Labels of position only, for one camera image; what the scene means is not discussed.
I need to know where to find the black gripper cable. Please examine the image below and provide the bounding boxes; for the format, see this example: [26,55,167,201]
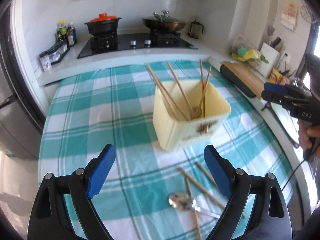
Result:
[281,158,309,193]

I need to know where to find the cream utensil holder box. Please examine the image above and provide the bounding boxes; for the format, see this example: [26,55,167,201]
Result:
[152,80,231,151]

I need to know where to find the white knife block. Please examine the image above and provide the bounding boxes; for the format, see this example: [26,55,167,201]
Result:
[256,43,280,78]

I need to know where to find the wooden cutting board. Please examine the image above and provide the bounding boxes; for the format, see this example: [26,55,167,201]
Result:
[220,61,265,100]

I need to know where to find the teal white checked tablecloth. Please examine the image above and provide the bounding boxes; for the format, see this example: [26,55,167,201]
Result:
[38,61,297,239]

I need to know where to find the stainless steel refrigerator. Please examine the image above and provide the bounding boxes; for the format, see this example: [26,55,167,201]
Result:
[1,8,44,160]

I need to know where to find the black gas stove top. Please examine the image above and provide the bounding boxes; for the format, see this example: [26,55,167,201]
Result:
[77,31,197,59]

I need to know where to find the hanging paper calendar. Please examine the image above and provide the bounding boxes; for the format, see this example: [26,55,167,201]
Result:
[281,0,299,31]

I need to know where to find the black pot orange lid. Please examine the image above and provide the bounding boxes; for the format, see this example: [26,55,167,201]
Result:
[85,13,122,36]

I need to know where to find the wire trivet on wall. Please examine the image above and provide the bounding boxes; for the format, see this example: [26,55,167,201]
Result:
[300,1,317,24]

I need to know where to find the dark glass kettle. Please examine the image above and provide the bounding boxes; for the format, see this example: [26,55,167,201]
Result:
[188,20,204,39]

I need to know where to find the yellow green plastic bags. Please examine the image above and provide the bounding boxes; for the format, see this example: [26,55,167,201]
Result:
[231,35,269,68]

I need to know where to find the wide steel spoon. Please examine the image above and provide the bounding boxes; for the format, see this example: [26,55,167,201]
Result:
[168,193,220,219]

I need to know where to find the person's right hand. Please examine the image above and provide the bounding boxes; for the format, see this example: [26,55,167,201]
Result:
[298,120,320,150]

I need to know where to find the spice jar rack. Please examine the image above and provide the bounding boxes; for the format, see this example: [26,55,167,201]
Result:
[47,40,69,64]

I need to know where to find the black wok glass lid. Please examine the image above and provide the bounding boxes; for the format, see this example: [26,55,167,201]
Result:
[142,10,186,33]

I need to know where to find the slim steel spoon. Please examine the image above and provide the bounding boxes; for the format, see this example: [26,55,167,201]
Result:
[191,94,202,120]

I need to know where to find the sauce bottles cluster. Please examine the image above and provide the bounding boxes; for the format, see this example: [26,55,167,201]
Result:
[55,20,77,48]

